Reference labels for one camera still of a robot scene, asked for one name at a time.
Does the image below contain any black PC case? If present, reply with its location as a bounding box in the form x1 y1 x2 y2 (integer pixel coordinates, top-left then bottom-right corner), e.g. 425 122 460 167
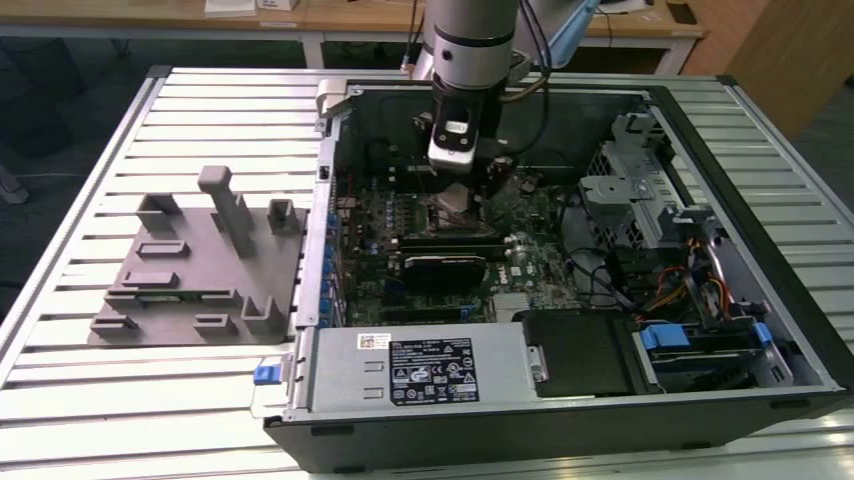
249 74 854 474

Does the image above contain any silver disk bay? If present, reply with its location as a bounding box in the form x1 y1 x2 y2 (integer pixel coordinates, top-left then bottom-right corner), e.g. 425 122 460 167
625 299 801 397

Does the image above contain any grey parts rack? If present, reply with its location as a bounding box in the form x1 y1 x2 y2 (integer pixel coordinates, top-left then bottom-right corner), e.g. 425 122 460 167
85 164 313 347

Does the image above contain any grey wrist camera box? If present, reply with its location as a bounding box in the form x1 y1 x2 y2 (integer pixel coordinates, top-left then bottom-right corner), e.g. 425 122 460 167
507 47 536 76

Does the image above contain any cable with brass plug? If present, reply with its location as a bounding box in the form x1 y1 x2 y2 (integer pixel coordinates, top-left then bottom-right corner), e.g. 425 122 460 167
497 73 545 105

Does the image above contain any silver heatsink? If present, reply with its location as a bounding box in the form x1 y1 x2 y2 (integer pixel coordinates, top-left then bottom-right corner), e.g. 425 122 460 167
492 293 529 321

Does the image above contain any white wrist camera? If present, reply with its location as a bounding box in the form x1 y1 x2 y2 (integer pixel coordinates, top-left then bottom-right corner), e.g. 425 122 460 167
425 102 483 177

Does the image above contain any green RAM stick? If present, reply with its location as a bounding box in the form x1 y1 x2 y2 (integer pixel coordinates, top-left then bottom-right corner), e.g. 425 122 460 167
132 292 205 304

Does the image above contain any hard disk in blue carrier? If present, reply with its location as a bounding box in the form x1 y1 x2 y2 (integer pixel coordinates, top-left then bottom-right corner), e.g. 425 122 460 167
636 322 765 394

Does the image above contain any wooden cabinet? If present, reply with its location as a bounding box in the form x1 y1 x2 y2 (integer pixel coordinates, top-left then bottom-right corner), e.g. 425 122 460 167
679 0 854 137

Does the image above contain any silver CPU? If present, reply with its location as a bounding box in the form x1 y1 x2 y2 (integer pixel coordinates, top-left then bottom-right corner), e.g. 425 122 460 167
436 182 479 215

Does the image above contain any silver power supply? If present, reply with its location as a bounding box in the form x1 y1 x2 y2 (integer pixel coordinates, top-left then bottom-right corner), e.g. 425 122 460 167
306 322 548 415

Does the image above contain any black cable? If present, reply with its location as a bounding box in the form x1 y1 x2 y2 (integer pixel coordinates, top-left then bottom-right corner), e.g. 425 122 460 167
509 0 556 154

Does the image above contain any black office chair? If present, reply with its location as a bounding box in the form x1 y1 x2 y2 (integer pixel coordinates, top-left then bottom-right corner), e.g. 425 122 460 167
0 34 88 161

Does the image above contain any grey metal foot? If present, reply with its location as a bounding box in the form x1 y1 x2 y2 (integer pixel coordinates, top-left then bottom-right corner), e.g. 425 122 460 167
0 163 29 205

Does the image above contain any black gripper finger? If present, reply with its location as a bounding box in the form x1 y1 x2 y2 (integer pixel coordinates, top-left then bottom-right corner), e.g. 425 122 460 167
465 172 495 227

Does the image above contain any black wire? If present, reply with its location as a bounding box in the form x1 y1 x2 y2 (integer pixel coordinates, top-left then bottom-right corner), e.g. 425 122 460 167
557 189 635 311

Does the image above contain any yellow wire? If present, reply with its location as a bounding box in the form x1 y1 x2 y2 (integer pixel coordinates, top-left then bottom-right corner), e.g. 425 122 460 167
705 277 729 315

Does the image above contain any green motherboard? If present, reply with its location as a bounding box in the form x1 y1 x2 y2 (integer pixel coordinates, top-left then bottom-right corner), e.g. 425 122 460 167
330 167 605 326

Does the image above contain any blue plastic clip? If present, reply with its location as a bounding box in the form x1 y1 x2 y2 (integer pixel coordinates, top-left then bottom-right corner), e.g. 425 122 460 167
751 321 773 360

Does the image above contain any silver drive cage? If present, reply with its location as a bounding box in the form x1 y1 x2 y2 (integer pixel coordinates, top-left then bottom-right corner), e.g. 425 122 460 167
557 112 692 251

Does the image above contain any black plastic shroud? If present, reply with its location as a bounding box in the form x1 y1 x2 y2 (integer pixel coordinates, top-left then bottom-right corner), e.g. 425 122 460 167
511 308 647 400

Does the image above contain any wooden desk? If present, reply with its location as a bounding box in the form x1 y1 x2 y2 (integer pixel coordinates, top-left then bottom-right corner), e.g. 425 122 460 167
0 0 709 76

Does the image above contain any black graphics card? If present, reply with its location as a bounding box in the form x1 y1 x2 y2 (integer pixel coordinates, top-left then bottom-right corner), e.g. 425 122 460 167
397 253 491 295

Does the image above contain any metal socket cover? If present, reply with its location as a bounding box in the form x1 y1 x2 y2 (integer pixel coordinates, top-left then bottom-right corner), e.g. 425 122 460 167
491 172 532 226

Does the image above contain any red wire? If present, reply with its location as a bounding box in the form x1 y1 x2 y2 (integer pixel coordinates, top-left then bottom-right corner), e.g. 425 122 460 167
656 266 689 301

